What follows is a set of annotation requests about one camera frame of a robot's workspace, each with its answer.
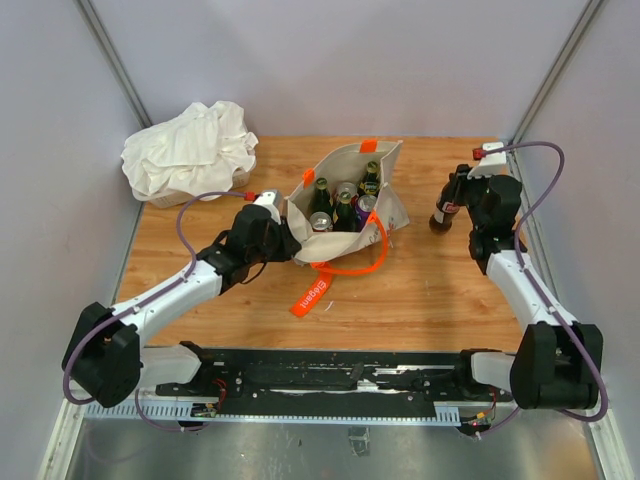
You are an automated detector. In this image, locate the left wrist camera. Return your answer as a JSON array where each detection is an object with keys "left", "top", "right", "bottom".
[{"left": 252, "top": 189, "right": 283, "bottom": 224}]

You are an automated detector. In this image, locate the aluminium corner post right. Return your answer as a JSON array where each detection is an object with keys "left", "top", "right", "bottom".
[{"left": 507, "top": 0, "right": 611, "bottom": 149}]

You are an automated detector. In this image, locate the red soda can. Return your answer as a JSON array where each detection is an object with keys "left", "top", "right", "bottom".
[
  {"left": 309, "top": 211, "right": 333, "bottom": 233},
  {"left": 334, "top": 181, "right": 357, "bottom": 199}
]

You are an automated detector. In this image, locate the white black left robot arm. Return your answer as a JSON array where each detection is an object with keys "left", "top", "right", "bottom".
[{"left": 62, "top": 191, "right": 300, "bottom": 408}]

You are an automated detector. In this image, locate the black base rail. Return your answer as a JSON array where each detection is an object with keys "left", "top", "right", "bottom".
[{"left": 155, "top": 348, "right": 511, "bottom": 409}]

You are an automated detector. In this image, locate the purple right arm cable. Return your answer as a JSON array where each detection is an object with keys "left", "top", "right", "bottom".
[{"left": 472, "top": 141, "right": 610, "bottom": 441}]

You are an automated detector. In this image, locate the purple soda can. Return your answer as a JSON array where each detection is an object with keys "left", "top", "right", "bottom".
[{"left": 354, "top": 195, "right": 377, "bottom": 232}]

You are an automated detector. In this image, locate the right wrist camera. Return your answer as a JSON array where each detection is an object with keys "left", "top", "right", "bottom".
[{"left": 467, "top": 142, "right": 507, "bottom": 179}]

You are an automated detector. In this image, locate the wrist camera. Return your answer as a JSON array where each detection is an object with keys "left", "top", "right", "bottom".
[
  {"left": 252, "top": 189, "right": 283, "bottom": 224},
  {"left": 467, "top": 142, "right": 507, "bottom": 179}
]

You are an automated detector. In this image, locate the grey slotted cable duct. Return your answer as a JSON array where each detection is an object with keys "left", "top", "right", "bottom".
[{"left": 85, "top": 394, "right": 461, "bottom": 426}]

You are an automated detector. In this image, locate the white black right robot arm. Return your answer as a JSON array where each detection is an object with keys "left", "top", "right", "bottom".
[{"left": 442, "top": 164, "right": 605, "bottom": 411}]

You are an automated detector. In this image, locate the white crumpled cloth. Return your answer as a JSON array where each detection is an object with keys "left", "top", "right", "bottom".
[{"left": 121, "top": 101, "right": 259, "bottom": 195}]

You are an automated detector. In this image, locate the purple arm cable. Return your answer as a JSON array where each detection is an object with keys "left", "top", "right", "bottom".
[
  {"left": 61, "top": 188, "right": 254, "bottom": 434},
  {"left": 472, "top": 141, "right": 610, "bottom": 441}
]

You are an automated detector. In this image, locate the white plastic basket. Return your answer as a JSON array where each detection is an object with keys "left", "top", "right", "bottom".
[{"left": 132, "top": 165, "right": 252, "bottom": 209}]

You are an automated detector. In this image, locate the green glass bottle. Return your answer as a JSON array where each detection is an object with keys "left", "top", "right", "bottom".
[
  {"left": 333, "top": 191, "right": 357, "bottom": 232},
  {"left": 357, "top": 161, "right": 381, "bottom": 197},
  {"left": 308, "top": 177, "right": 334, "bottom": 216}
]

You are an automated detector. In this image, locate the brown cola glass bottle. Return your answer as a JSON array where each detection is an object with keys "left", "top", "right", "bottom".
[{"left": 429, "top": 173, "right": 460, "bottom": 234}]

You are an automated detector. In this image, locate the aluminium corner post left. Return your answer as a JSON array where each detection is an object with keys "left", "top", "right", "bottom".
[{"left": 73, "top": 0, "right": 152, "bottom": 128}]

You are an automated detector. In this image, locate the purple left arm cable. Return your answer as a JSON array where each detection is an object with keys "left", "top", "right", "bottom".
[{"left": 61, "top": 188, "right": 254, "bottom": 434}]

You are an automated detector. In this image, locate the beige canvas tote bag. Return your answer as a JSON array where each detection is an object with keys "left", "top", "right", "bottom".
[{"left": 286, "top": 139, "right": 410, "bottom": 317}]

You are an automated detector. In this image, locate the aluminium corner post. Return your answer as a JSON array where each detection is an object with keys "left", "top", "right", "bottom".
[
  {"left": 73, "top": 0, "right": 152, "bottom": 128},
  {"left": 507, "top": 0, "right": 611, "bottom": 149}
]

